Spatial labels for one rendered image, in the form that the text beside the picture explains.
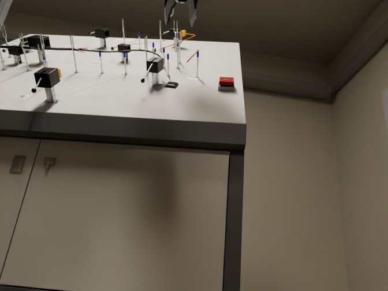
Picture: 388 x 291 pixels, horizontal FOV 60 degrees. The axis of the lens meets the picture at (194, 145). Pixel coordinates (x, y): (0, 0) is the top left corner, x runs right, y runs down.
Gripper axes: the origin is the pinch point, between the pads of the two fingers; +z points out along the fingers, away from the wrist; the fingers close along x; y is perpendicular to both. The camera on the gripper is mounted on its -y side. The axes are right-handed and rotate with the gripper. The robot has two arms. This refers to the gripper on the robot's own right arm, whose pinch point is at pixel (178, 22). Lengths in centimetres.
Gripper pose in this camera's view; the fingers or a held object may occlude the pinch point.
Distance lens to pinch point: 120.2
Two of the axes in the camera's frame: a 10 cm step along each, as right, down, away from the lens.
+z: -1.3, 9.9, 0.8
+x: -9.6, -1.5, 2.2
